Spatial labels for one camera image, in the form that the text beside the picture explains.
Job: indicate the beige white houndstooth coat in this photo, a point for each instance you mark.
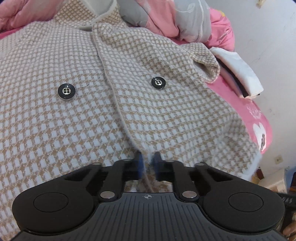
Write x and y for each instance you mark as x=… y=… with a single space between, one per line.
x=161 y=104

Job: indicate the beige wall hook rack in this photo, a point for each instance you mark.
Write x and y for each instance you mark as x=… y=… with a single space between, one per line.
x=260 y=2

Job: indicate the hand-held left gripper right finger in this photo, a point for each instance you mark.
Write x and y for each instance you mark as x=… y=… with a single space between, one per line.
x=157 y=165

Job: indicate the white wall socket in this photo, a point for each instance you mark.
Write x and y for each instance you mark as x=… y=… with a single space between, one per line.
x=279 y=160

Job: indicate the person's right hand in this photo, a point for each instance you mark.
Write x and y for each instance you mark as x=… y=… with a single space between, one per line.
x=291 y=233

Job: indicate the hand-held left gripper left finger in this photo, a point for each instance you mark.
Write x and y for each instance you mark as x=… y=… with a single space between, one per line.
x=139 y=165

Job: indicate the pink grey leaf-print quilt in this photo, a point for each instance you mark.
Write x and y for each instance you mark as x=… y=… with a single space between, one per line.
x=161 y=20

